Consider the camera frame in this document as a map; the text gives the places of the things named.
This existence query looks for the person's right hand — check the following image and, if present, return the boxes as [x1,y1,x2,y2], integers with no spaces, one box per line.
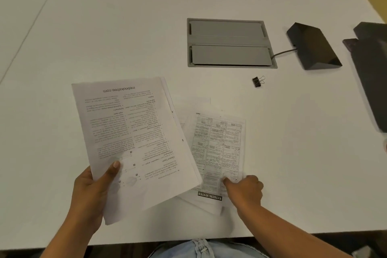
[223,175,264,212]

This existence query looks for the person's left hand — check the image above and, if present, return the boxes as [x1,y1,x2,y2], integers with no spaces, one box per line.
[69,160,121,234]

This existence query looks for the dense boxed print paper sheet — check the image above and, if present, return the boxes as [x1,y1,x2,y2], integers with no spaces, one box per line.
[178,112,246,207]

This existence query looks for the bulleted text paper sheet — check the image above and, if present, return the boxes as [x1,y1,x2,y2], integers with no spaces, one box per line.
[71,77,202,226]

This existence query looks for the person's right forearm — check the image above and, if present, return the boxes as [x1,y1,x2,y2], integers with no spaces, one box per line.
[235,202,353,258]

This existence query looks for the light blue jeans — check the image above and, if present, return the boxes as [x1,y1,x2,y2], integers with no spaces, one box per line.
[148,238,270,258]

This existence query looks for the black wedge-shaped device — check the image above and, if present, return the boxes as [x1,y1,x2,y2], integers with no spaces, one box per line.
[286,22,343,71]

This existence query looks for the black flat device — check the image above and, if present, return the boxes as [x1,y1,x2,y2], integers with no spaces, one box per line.
[342,21,387,133]

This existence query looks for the white table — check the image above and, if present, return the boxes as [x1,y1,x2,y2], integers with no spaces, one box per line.
[0,0,387,251]

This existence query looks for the grey cable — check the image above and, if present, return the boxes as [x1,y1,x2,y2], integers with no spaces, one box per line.
[270,48,298,59]

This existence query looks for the grey flip-lid cable box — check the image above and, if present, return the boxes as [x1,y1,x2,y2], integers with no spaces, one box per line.
[186,18,278,69]

